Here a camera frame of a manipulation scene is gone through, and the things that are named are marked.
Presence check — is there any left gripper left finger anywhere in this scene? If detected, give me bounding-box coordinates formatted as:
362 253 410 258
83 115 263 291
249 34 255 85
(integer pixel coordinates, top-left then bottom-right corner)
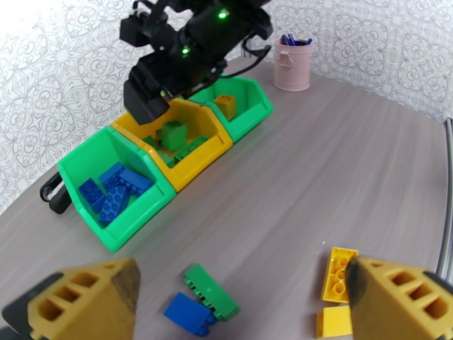
1 257 142 340

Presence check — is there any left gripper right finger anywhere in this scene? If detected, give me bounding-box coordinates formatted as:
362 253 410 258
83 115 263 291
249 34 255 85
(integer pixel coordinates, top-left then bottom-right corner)
346 256 453 340

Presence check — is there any yellow lego brick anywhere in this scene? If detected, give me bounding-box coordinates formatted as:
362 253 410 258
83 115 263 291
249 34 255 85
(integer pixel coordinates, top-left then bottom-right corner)
315 305 354 339
213 94 237 121
321 246 359 304

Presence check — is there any green plastic bin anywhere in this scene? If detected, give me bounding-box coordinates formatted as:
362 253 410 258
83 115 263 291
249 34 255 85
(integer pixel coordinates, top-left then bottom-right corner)
189 76 275 145
56 125 177 254

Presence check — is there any yellow plastic bin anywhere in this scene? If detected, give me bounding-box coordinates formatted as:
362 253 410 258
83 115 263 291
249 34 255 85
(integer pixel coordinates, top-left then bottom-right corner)
110 98 234 193

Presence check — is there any blue lego brick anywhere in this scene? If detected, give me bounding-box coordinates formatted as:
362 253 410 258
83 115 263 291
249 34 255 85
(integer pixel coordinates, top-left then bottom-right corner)
118 168 155 198
98 161 126 188
163 292 219 337
98 186 132 227
78 177 107 213

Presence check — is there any pink metal cup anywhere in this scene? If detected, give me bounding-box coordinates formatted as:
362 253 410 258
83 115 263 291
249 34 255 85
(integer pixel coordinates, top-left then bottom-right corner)
273 39 312 92

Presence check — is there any black stapler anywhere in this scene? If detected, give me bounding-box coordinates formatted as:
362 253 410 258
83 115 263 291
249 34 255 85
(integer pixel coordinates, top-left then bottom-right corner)
39 171 73 215

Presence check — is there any black camera cable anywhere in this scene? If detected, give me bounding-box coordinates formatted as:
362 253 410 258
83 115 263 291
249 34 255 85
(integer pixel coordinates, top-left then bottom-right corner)
242 34 271 69

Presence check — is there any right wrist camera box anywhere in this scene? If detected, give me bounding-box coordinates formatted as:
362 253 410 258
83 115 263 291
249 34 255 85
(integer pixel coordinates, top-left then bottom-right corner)
119 11 156 49

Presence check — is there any aluminium table rail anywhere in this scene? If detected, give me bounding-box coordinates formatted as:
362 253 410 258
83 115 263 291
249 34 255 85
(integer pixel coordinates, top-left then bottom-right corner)
435 117 453 290

